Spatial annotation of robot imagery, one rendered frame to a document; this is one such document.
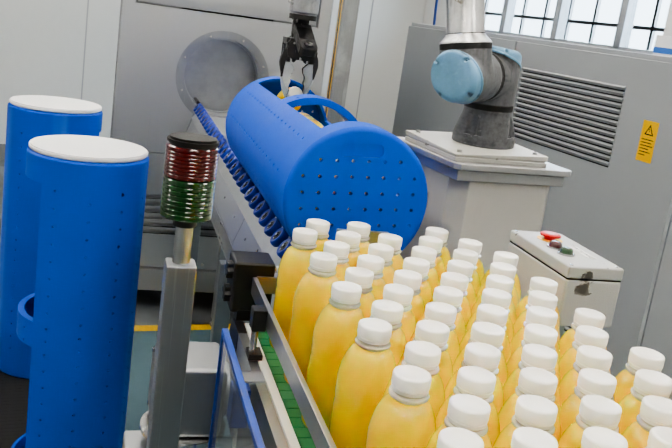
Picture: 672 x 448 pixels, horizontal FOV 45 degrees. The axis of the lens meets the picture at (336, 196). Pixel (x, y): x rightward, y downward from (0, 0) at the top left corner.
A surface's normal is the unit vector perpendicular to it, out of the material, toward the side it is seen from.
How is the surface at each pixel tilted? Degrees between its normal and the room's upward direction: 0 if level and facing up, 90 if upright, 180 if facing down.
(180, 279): 90
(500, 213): 90
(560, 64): 90
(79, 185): 90
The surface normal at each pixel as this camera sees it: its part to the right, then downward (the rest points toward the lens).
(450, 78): -0.60, 0.27
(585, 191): -0.92, -0.04
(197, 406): 0.25, 0.25
